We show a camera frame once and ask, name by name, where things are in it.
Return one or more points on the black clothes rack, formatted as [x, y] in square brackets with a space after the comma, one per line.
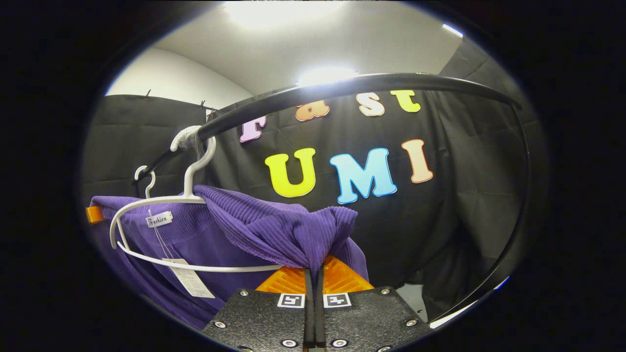
[342, 88]

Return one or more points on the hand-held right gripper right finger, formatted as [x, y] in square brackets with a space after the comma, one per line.
[367, 318]

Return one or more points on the ceiling light panel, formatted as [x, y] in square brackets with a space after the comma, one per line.
[259, 10]
[325, 76]
[452, 30]

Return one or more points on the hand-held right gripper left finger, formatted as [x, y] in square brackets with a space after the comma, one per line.
[264, 318]

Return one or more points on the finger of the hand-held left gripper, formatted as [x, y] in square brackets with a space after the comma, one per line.
[95, 214]

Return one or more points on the purple knit cardigan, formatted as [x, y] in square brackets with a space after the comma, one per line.
[274, 230]

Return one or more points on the white plastic hanger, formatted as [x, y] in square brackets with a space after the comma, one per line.
[150, 188]

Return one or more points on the black backdrop cloth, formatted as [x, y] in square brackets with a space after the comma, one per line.
[464, 195]

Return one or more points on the white hanger with taped hook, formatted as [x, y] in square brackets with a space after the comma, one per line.
[195, 171]

